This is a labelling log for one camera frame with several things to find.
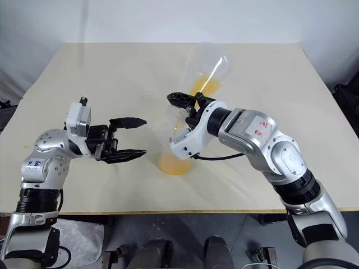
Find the clear crumpled plastic bag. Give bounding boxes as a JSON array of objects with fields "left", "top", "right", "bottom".
[{"left": 54, "top": 217, "right": 106, "bottom": 266}]

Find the clear flask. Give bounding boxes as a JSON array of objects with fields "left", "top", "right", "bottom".
[{"left": 156, "top": 123, "right": 195, "bottom": 177}]

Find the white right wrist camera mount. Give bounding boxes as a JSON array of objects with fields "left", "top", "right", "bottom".
[{"left": 168, "top": 100, "right": 228, "bottom": 161}]

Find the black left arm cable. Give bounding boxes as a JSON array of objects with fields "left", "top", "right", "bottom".
[{"left": 55, "top": 244, "right": 72, "bottom": 265}]

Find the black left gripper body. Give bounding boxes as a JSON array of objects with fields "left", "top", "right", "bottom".
[{"left": 85, "top": 124, "right": 119, "bottom": 161}]

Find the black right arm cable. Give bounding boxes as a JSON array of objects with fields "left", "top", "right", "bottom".
[{"left": 191, "top": 152, "right": 245, "bottom": 161}]

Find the flask with orange liquid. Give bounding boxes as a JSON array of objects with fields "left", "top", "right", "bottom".
[{"left": 175, "top": 45, "right": 235, "bottom": 124}]

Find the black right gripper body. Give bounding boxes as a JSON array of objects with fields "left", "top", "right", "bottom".
[{"left": 184, "top": 91, "right": 217, "bottom": 128}]

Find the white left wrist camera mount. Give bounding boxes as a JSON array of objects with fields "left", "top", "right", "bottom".
[{"left": 63, "top": 96, "right": 95, "bottom": 156}]

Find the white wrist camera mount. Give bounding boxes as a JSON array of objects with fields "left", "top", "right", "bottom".
[
  {"left": 168, "top": 100, "right": 228, "bottom": 161},
  {"left": 63, "top": 96, "right": 95, "bottom": 156}
]

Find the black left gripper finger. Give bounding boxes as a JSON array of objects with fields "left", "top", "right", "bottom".
[
  {"left": 109, "top": 117, "right": 148, "bottom": 131},
  {"left": 101, "top": 149, "right": 148, "bottom": 164}
]

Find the metal floor bracket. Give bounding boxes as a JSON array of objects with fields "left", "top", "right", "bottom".
[
  {"left": 102, "top": 244, "right": 129, "bottom": 269},
  {"left": 247, "top": 243, "right": 278, "bottom": 269}
]

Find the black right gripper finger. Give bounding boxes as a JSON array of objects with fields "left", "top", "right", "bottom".
[{"left": 166, "top": 91, "right": 197, "bottom": 109}]

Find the dark rounded shape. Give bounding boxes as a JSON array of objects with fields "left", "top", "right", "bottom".
[
  {"left": 139, "top": 239, "right": 172, "bottom": 269},
  {"left": 204, "top": 235, "right": 234, "bottom": 269}
]

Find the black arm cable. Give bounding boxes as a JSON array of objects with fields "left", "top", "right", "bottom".
[
  {"left": 55, "top": 244, "right": 72, "bottom": 265},
  {"left": 191, "top": 152, "right": 245, "bottom": 161}
]

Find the black stand frame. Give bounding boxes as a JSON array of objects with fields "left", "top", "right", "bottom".
[{"left": 0, "top": 98, "right": 22, "bottom": 133}]

